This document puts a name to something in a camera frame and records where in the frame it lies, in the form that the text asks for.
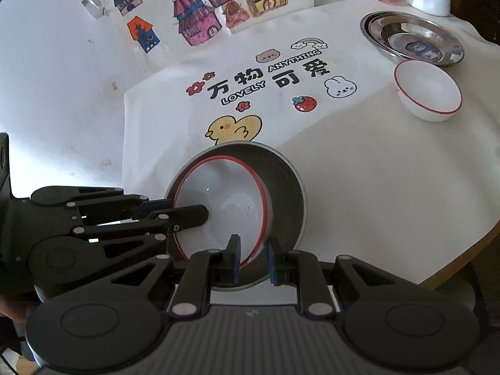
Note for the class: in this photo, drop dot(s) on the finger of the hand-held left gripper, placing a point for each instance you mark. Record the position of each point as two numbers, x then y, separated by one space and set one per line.
191 216
154 208

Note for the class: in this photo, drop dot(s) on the large steel bowl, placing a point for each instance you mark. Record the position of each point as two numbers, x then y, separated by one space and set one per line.
289 203

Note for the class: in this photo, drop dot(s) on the houses drawing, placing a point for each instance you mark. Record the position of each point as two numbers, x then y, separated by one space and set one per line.
195 19

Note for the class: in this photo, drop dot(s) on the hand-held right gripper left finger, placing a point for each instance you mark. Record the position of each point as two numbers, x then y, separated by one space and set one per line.
234 259

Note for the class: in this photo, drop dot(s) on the white bowl with red rim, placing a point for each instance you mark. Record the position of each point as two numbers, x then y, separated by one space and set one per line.
230 211
427 90

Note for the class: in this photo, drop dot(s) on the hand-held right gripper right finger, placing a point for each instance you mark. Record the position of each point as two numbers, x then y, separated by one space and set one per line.
274 261

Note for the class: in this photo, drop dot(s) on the white printed tablecloth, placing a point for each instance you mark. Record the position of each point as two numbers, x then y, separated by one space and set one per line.
371 156

